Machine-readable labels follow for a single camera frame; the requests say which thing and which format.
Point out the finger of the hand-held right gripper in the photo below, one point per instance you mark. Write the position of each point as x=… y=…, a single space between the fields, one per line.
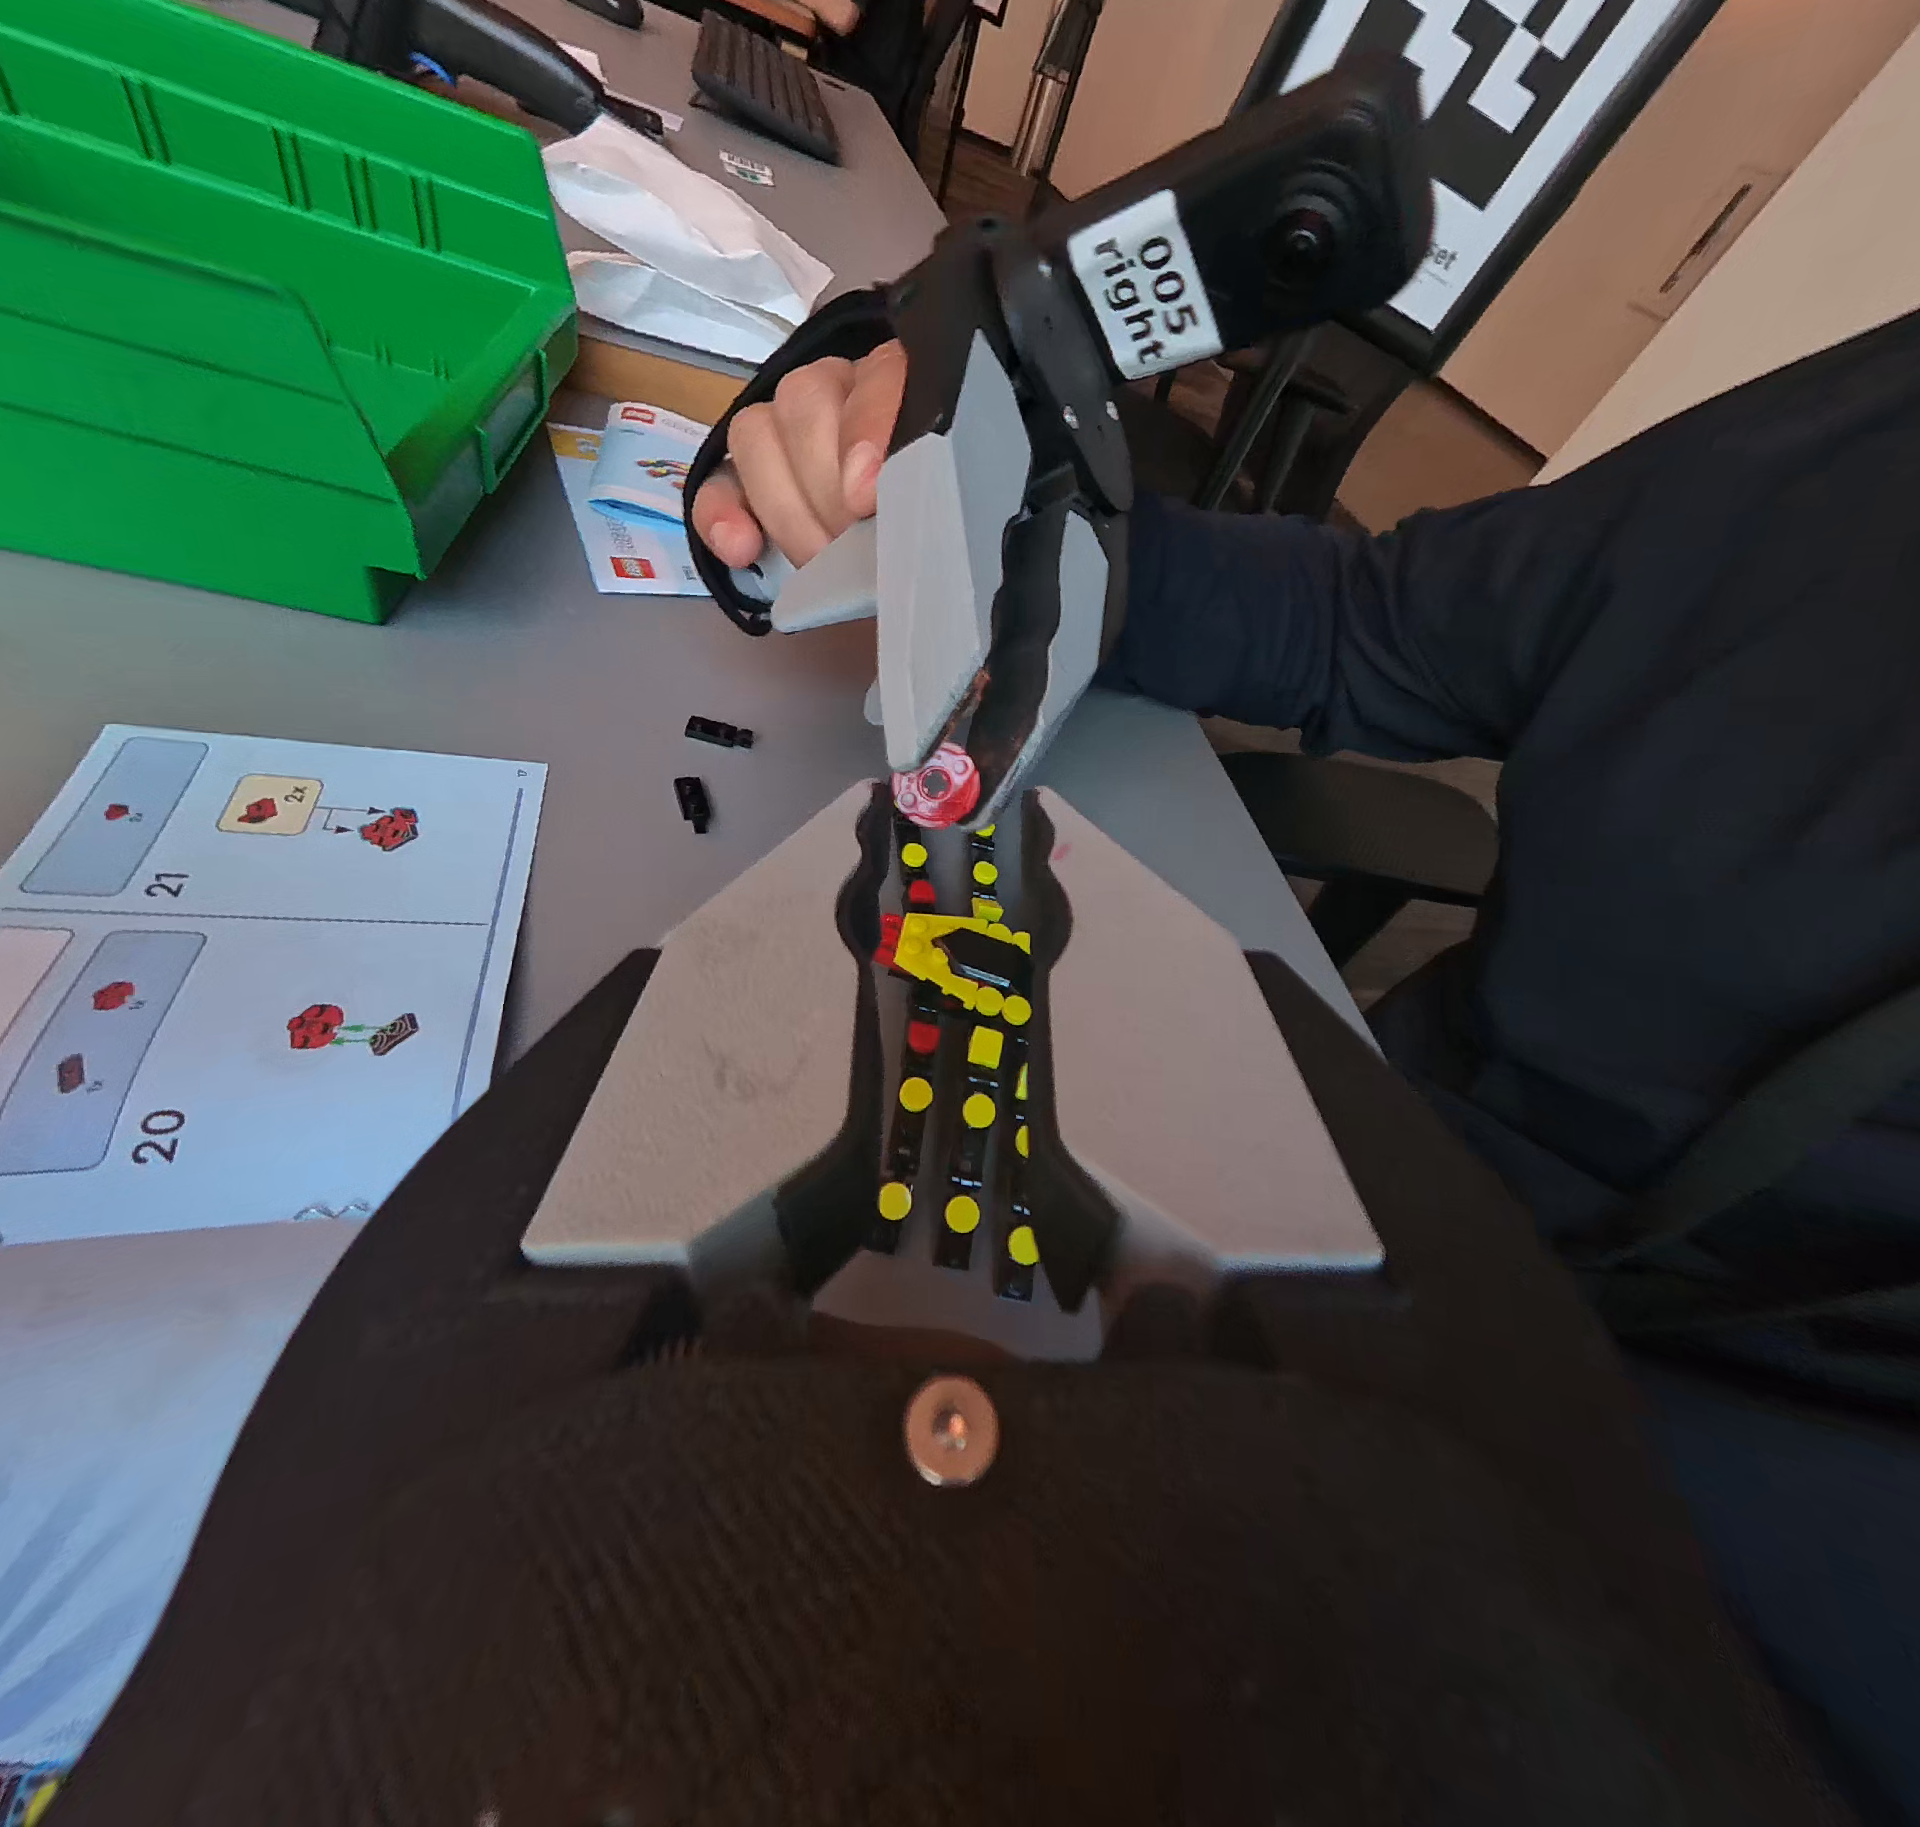
x=1071 y=613
x=937 y=568

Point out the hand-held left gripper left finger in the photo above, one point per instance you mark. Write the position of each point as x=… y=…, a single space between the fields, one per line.
x=705 y=1093

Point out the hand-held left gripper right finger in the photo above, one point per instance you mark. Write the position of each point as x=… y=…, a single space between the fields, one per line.
x=1215 y=1093

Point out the red round lego piece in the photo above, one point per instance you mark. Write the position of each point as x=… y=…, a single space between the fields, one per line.
x=937 y=789

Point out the black yellow lego spider model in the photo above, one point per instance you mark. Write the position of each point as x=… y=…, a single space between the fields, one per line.
x=961 y=958

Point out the person's right forearm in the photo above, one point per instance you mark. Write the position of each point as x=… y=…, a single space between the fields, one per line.
x=1321 y=613

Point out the small black lego piece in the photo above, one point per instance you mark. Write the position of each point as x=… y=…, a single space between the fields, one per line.
x=715 y=731
x=693 y=802

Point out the lego instruction booklet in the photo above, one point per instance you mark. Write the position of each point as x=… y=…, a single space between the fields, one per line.
x=301 y=867

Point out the lego set cardboard box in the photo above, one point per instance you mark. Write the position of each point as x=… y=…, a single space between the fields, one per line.
x=22 y=1800

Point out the person's right hand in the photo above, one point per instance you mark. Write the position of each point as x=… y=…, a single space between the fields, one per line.
x=802 y=463

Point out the black chair armrest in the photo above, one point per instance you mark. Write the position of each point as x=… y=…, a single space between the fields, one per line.
x=1351 y=822

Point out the small folded leaflet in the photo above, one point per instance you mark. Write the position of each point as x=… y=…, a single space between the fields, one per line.
x=631 y=500

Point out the white paper bag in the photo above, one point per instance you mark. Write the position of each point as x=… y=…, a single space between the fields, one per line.
x=675 y=311
x=675 y=199

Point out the small white tag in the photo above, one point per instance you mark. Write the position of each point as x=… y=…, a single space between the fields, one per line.
x=746 y=167

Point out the black keyboard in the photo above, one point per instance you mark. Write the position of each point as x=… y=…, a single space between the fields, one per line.
x=766 y=86

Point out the person's torso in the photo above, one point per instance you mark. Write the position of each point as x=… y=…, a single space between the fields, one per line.
x=1726 y=958

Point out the black barcode scanner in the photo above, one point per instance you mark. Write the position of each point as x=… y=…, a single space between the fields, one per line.
x=451 y=10

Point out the green plastic storage bin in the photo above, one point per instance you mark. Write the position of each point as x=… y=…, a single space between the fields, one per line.
x=225 y=280

